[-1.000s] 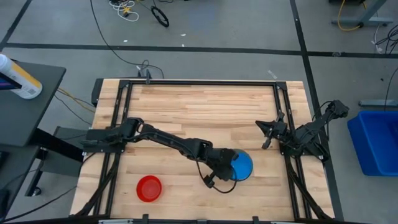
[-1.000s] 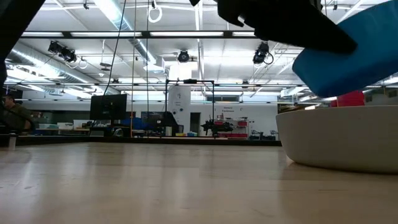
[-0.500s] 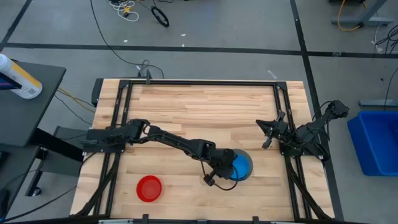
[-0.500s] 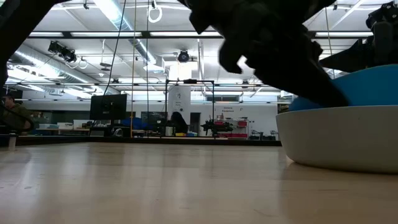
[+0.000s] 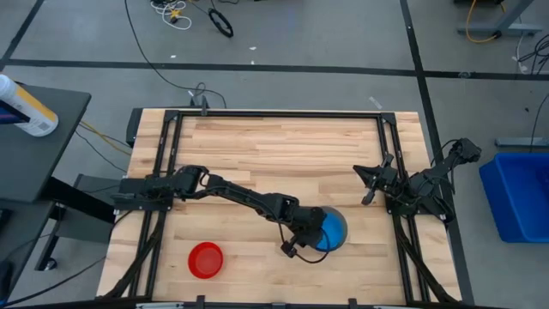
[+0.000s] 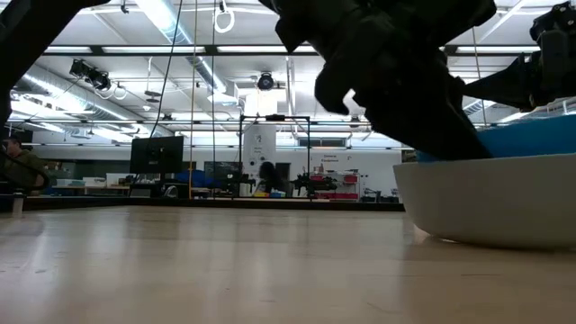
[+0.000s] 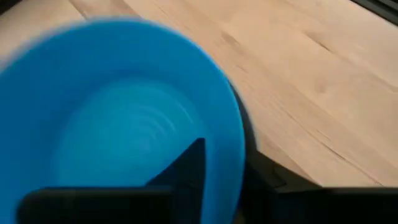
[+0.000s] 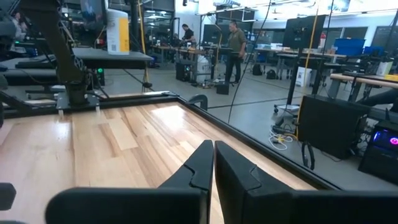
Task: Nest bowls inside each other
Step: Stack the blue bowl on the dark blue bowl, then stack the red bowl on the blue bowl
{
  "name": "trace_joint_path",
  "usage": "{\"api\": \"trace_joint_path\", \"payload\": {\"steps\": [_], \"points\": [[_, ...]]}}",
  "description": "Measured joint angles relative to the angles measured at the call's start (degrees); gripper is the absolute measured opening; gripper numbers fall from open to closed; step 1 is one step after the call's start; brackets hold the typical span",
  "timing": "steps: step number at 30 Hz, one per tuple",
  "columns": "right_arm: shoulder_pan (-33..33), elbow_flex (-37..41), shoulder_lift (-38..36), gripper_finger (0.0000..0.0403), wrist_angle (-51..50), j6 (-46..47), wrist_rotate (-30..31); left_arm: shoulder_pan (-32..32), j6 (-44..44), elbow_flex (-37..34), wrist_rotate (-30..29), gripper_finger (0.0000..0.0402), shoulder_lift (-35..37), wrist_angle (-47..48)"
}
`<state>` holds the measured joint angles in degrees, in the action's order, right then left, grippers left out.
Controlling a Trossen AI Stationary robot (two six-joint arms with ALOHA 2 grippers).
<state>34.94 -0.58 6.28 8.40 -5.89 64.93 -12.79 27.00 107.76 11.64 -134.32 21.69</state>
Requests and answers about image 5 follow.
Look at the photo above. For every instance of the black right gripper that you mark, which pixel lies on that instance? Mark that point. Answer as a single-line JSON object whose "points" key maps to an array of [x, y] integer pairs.
{"points": [[384, 178]]}

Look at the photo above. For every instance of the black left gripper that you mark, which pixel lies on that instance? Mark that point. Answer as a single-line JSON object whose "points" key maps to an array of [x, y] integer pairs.
{"points": [[306, 224]]}

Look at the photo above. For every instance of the light blue plastic bowl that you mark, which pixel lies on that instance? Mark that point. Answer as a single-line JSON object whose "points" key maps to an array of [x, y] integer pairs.
{"points": [[334, 229]]}

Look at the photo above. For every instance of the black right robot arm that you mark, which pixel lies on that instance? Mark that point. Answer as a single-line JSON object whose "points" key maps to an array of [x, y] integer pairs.
{"points": [[424, 182]]}

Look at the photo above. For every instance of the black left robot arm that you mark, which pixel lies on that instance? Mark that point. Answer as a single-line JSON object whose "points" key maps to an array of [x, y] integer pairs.
{"points": [[240, 195]]}

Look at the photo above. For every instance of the red plastic bowl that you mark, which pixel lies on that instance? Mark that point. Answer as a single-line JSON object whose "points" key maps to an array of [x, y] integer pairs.
{"points": [[206, 259]]}

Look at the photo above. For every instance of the blue plastic bin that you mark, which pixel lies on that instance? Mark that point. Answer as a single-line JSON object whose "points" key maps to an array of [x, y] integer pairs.
{"points": [[521, 197]]}

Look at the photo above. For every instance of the grey metal floor bar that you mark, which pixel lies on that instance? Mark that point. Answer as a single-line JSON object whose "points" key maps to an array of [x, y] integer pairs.
{"points": [[521, 142]]}

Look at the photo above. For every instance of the grey metal stand base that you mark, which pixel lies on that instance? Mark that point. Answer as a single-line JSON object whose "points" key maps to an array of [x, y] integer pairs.
{"points": [[506, 28]]}

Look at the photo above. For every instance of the black box on table edge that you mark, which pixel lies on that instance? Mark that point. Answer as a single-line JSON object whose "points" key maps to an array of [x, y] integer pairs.
{"points": [[134, 126]]}

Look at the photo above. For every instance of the dark grey side table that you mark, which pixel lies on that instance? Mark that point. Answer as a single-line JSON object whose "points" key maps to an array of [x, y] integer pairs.
{"points": [[34, 163]]}

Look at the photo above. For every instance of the white and yellow canister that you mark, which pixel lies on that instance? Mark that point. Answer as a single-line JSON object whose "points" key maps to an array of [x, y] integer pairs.
{"points": [[36, 113]]}

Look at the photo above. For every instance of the black metal table frame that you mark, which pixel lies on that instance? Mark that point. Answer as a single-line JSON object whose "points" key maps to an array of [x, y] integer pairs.
{"points": [[279, 115]]}

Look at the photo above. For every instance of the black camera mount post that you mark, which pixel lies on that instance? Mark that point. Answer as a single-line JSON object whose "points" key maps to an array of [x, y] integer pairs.
{"points": [[203, 105]]}

